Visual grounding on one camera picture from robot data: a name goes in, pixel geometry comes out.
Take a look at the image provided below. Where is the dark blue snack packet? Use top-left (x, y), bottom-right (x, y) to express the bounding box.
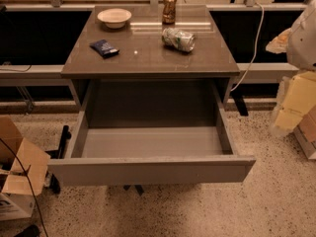
top-left (90, 39), bottom-right (119, 58)

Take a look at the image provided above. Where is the open cardboard box left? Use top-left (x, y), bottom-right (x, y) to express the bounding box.
top-left (0, 116), bottom-right (50, 221)

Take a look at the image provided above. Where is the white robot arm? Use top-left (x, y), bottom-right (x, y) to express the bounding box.
top-left (266, 0), bottom-right (316, 137)

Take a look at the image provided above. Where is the open grey top drawer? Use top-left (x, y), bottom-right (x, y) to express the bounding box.
top-left (48, 80), bottom-right (256, 186)

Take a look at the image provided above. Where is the black stand left of drawer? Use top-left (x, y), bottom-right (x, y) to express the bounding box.
top-left (46, 125), bottom-right (71, 195)

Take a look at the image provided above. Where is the upright golden brown can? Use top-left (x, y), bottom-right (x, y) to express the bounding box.
top-left (162, 0), bottom-right (177, 24)

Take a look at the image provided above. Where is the grey cabinet with glossy top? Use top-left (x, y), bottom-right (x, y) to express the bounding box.
top-left (61, 6), bottom-right (240, 112)

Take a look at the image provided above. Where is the cardboard box at right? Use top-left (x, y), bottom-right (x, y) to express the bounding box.
top-left (294, 106), bottom-right (316, 160)

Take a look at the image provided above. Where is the black cable on floor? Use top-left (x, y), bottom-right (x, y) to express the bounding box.
top-left (0, 136), bottom-right (50, 237)

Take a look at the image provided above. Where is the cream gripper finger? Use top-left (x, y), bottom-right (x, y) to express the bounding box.
top-left (270, 71), bottom-right (316, 137)
top-left (266, 29), bottom-right (291, 54)

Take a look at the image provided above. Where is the white ceramic bowl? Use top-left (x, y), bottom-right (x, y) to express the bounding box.
top-left (97, 8), bottom-right (131, 29)

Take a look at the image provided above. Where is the white hanging cable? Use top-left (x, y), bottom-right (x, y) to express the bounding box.
top-left (229, 2), bottom-right (266, 93)

